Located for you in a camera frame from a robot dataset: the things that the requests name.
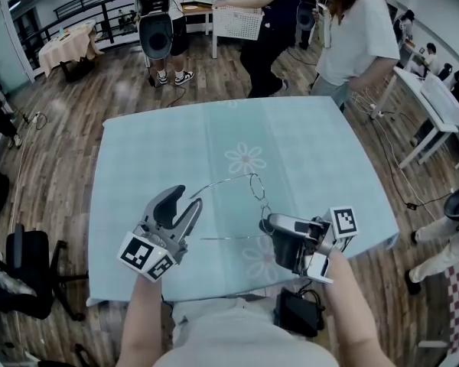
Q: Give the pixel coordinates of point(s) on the black office chair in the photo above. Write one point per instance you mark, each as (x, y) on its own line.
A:
(27, 254)

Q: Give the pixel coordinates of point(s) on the black waist pouch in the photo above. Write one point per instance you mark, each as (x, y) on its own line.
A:
(296, 312)

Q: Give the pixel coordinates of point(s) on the person's right forearm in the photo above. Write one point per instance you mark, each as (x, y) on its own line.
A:
(348, 312)

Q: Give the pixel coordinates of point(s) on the clear plastic box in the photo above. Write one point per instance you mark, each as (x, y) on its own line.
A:
(443, 99)

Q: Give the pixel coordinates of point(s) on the light blue floral tablecloth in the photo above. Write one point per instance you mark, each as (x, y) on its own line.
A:
(145, 155)

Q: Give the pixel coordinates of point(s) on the white perforated basket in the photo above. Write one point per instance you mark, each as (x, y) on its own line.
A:
(237, 23)

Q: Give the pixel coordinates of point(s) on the white table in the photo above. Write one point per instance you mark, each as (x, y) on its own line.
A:
(409, 80)

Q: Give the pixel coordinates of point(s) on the round table with beige cloth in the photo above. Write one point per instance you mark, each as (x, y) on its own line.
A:
(63, 48)

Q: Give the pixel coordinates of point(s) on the black metal railing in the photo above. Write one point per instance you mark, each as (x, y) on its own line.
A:
(108, 23)

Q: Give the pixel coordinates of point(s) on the thin wire eyeglasses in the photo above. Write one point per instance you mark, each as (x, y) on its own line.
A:
(229, 238)

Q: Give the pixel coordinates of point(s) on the white power strip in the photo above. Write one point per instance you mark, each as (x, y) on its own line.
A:
(37, 117)
(380, 113)

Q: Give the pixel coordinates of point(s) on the black power adapter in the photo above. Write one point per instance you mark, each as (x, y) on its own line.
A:
(411, 205)

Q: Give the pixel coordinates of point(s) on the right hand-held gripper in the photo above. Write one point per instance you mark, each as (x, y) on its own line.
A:
(344, 224)

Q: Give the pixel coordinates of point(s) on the wooden desk with white legs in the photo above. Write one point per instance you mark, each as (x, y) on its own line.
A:
(204, 10)

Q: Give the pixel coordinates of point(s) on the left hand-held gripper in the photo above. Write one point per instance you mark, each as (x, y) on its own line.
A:
(137, 252)

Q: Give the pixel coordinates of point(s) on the person's beige shirt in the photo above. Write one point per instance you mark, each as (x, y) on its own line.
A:
(233, 335)

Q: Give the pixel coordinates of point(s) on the person's left forearm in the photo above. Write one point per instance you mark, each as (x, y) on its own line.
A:
(141, 319)

